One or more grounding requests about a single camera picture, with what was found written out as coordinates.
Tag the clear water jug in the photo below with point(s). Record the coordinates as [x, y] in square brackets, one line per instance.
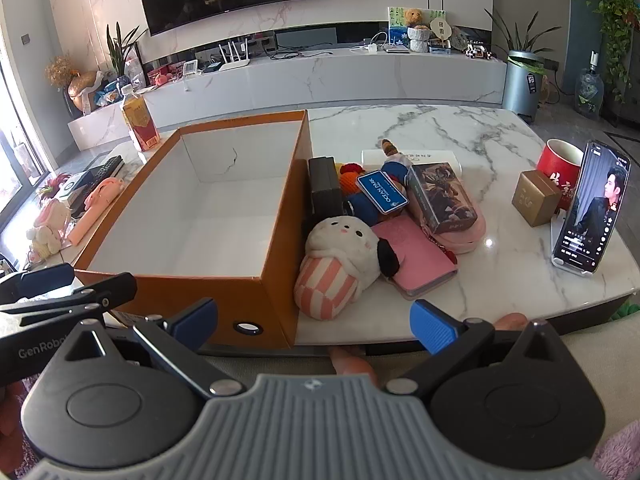
[587, 91]

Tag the small black box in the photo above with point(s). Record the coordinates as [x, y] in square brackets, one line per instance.
[324, 185]

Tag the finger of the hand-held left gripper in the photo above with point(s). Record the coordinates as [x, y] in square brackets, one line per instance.
[100, 291]
[47, 276]

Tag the long-leaf green plant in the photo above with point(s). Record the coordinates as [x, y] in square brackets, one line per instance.
[515, 37]

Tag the brown teddy bear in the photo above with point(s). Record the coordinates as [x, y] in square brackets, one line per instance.
[413, 17]

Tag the gold vase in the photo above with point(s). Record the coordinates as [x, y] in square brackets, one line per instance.
[82, 91]

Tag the small pink plush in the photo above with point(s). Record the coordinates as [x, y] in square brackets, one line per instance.
[162, 78]

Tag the pink pouch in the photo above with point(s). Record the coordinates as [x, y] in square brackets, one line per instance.
[465, 236]

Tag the trailing pothos plant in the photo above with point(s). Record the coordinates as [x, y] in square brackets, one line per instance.
[612, 25]

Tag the round paper fan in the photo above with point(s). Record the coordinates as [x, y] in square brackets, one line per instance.
[442, 31]

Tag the patterned card box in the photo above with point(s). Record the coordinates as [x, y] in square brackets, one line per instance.
[440, 195]

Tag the pink selfie stick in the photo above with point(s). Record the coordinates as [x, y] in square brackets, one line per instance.
[97, 200]

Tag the dried flower bunch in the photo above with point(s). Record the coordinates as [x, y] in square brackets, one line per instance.
[60, 67]

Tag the white dog plush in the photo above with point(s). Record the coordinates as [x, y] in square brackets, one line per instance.
[340, 255]

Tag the green picture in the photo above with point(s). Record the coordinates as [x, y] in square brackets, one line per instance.
[396, 22]

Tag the cow figurine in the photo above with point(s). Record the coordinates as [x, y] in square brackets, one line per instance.
[476, 51]

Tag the dark book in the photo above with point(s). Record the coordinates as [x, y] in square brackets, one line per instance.
[75, 185]

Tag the red paper cup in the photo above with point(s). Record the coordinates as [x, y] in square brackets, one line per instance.
[557, 165]

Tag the white router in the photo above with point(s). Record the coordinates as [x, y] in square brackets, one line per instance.
[232, 61]

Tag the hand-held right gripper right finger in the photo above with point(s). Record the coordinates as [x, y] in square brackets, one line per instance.
[432, 327]

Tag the silver cylindrical planter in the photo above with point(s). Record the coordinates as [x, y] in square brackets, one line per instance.
[522, 85]

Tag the white glasses case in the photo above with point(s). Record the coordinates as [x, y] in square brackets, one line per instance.
[430, 156]

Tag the black remote control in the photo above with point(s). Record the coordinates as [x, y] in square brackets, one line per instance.
[102, 170]

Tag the pink card wallet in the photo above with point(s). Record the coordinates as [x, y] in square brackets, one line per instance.
[417, 260]

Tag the white ceramic pot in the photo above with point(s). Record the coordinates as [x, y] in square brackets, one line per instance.
[419, 39]

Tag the small gold box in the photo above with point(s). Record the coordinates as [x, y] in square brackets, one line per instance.
[535, 200]

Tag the potted orchid plant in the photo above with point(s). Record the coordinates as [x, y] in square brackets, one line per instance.
[120, 50]

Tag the clear phone stand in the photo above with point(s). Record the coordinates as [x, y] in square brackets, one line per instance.
[556, 240]

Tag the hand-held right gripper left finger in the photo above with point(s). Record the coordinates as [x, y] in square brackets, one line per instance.
[192, 317]

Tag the red panda plush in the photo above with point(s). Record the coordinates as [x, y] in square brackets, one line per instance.
[397, 167]

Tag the person's bare foot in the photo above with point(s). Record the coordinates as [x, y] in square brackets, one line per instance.
[352, 362]
[510, 321]

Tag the white marble tv cabinet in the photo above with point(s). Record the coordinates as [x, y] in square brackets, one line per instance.
[325, 75]

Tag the orange cardboard box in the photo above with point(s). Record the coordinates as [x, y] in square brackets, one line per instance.
[210, 220]

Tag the smartphone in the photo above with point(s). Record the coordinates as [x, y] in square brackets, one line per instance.
[595, 210]

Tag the purple fluffy blanket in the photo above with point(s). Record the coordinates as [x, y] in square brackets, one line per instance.
[620, 455]

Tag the red cigarette pack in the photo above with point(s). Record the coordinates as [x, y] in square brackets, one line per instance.
[140, 120]

